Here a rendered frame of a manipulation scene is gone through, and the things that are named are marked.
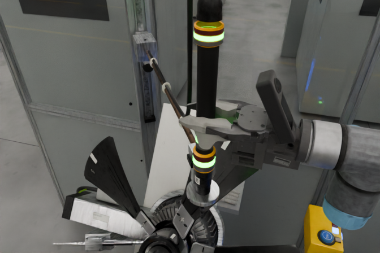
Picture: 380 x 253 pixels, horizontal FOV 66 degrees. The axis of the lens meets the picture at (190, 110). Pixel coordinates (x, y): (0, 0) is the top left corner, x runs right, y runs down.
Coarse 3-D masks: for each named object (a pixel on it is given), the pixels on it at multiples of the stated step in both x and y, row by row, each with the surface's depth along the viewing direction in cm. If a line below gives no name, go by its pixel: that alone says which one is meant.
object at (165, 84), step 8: (192, 0) 48; (192, 8) 48; (192, 16) 49; (192, 24) 50; (192, 32) 51; (192, 40) 52; (192, 48) 53; (152, 56) 94; (160, 72) 85; (168, 88) 78; (176, 104) 71
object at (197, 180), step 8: (200, 0) 39; (208, 0) 38; (216, 0) 39; (200, 8) 39; (208, 8) 39; (216, 8) 39; (200, 16) 40; (208, 16) 39; (216, 16) 39; (200, 176) 57; (208, 176) 57; (200, 184) 58; (208, 184) 59; (200, 192) 60; (208, 192) 60
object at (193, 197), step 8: (192, 144) 61; (192, 152) 59; (192, 160) 60; (192, 168) 61; (192, 176) 62; (192, 184) 63; (216, 184) 63; (192, 192) 61; (216, 192) 61; (192, 200) 60; (200, 200) 59; (208, 200) 59; (216, 200) 60
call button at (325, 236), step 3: (324, 231) 96; (327, 231) 96; (321, 234) 95; (324, 234) 95; (327, 234) 95; (330, 234) 95; (321, 237) 94; (324, 237) 94; (327, 237) 94; (330, 237) 94; (333, 237) 94; (324, 240) 93; (327, 240) 93; (330, 240) 93
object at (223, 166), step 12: (216, 144) 80; (228, 144) 78; (216, 156) 79; (228, 156) 76; (216, 168) 77; (228, 168) 75; (240, 168) 73; (252, 168) 71; (216, 180) 75; (228, 180) 73; (240, 180) 72; (228, 192) 72; (192, 204) 78; (192, 216) 76
